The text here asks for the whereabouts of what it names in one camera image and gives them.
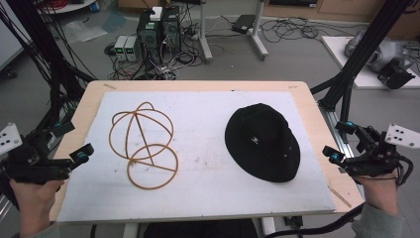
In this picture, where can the white floor platform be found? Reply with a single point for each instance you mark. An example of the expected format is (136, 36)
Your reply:
(363, 79)

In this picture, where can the white table mat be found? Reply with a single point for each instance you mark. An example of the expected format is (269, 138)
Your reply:
(198, 195)

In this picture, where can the person's left hand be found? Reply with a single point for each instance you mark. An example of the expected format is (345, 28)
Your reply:
(34, 201)

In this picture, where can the black computer tower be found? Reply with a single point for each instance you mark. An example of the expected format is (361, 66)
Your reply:
(171, 31)
(149, 39)

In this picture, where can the white round table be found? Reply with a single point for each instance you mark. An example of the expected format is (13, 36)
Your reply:
(76, 6)

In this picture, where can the blue tape roll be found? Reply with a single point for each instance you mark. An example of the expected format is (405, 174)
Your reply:
(94, 7)

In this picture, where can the white box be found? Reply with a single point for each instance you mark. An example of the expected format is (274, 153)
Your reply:
(156, 13)

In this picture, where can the aluminium rail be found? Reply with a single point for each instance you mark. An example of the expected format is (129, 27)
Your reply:
(333, 122)

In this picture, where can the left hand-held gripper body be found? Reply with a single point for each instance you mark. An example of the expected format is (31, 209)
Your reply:
(36, 168)

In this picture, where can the grey rounded device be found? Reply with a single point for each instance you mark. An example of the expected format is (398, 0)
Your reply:
(386, 53)

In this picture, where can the black bucket hat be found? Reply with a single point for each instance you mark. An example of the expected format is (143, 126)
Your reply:
(261, 142)

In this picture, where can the grey power supply unit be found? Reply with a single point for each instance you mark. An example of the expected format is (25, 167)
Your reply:
(120, 48)
(132, 49)

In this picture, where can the clear plastic sheet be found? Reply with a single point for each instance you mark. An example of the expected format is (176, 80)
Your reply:
(82, 31)

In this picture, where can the grey metal stand leg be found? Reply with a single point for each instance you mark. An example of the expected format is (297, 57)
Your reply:
(259, 36)
(206, 39)

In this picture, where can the person's right hand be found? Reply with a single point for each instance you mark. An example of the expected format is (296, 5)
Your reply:
(379, 191)

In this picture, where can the white table leg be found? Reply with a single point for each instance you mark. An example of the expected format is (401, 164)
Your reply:
(265, 226)
(130, 231)

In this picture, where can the black device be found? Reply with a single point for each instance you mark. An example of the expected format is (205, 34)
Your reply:
(394, 76)

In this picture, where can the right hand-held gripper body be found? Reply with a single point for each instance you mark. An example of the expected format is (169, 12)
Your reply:
(376, 158)

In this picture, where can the black flat box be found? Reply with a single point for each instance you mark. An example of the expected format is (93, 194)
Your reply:
(243, 23)

